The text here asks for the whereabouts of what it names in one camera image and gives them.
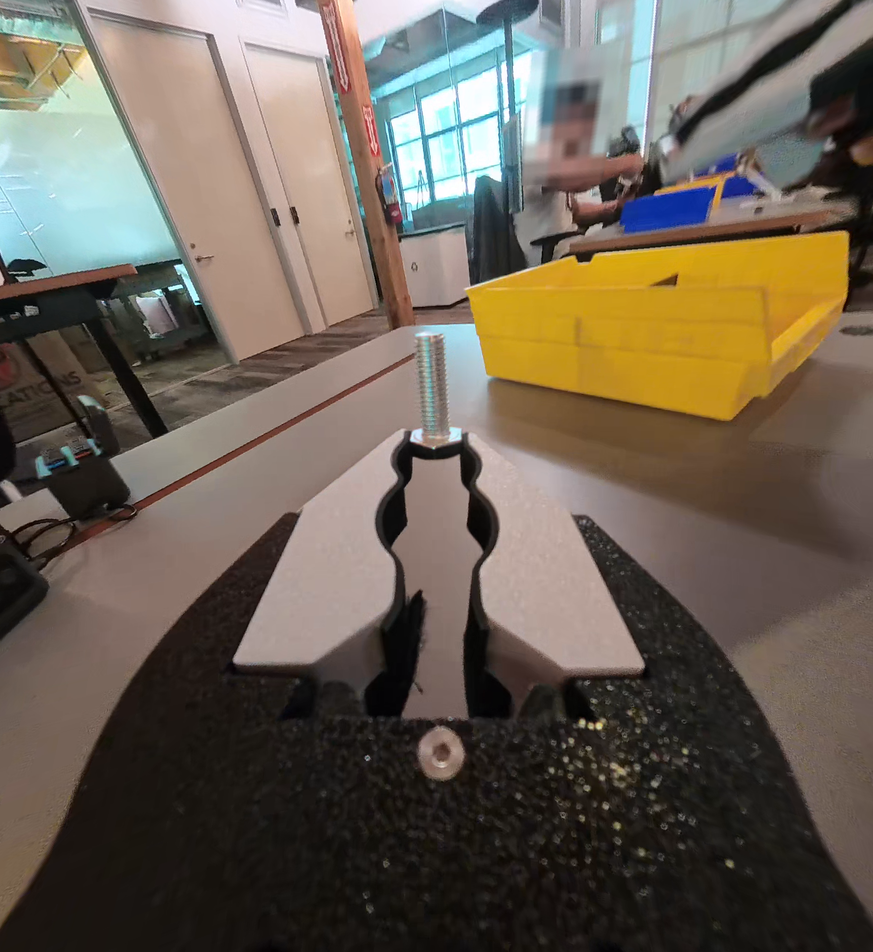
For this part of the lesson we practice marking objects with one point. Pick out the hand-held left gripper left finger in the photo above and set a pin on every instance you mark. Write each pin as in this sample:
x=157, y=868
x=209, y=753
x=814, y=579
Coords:
x=317, y=580

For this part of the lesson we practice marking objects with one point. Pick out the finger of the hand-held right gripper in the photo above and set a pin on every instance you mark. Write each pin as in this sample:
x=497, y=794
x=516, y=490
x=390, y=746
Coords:
x=779, y=33
x=741, y=141

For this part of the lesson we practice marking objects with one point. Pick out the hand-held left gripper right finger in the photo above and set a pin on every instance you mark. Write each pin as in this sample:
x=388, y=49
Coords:
x=555, y=587

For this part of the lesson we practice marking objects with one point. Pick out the silver hex bolt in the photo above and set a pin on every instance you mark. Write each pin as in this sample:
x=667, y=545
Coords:
x=432, y=387

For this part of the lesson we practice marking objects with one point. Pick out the large yellow plastic bin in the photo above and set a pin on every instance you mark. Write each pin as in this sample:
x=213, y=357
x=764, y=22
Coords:
x=630, y=342

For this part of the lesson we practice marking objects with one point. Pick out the person's right hand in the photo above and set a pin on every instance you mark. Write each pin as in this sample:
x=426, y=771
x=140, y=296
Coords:
x=872, y=141

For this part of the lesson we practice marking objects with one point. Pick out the blue plastic bin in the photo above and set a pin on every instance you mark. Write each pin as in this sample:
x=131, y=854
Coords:
x=723, y=165
x=667, y=208

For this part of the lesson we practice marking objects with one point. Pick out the wooden work table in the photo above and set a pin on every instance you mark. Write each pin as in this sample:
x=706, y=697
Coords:
x=704, y=227

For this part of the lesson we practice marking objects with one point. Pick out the black battery charger dock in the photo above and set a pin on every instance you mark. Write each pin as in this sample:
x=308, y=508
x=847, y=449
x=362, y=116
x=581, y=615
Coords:
x=83, y=480

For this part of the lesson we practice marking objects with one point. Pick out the dark jacket on chair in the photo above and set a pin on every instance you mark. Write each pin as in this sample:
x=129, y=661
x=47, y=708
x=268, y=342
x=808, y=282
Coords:
x=496, y=230

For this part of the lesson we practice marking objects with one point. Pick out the dark metal cart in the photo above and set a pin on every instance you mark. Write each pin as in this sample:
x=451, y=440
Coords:
x=165, y=312

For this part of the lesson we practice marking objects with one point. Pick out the white cabinet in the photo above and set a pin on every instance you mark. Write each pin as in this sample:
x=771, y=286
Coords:
x=436, y=268

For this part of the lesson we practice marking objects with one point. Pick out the red fire extinguisher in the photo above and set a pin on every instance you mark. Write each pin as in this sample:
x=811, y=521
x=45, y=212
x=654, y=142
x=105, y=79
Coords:
x=390, y=197

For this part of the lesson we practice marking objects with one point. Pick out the brown cardboard box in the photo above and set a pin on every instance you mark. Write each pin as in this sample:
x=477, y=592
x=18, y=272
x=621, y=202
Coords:
x=27, y=372

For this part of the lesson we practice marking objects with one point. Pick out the red sign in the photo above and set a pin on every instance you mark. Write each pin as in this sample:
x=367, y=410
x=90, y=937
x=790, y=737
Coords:
x=372, y=132
x=334, y=44

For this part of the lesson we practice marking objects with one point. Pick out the dark table with wooden edge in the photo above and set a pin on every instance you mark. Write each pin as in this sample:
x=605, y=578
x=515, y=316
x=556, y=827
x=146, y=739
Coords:
x=49, y=297

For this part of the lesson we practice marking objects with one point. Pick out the white door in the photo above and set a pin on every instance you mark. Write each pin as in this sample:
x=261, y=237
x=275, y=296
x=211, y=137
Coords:
x=310, y=186
x=183, y=186

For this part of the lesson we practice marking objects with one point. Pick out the wooden post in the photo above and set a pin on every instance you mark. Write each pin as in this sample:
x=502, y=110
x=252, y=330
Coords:
x=384, y=223

